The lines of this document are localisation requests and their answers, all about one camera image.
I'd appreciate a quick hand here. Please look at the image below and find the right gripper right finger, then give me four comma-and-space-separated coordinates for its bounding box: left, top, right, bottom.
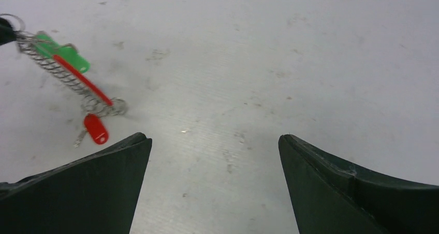
278, 134, 438, 233

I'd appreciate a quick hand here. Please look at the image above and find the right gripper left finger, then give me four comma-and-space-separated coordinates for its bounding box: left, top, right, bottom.
1, 133, 152, 233

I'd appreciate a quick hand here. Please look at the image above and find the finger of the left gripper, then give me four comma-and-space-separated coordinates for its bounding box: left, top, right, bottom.
0, 18, 17, 46

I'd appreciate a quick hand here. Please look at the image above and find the green tag key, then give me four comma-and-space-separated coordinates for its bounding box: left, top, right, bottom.
34, 31, 90, 74

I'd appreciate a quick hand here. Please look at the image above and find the silver keyring with red grip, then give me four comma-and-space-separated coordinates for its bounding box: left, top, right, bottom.
1, 13, 128, 117

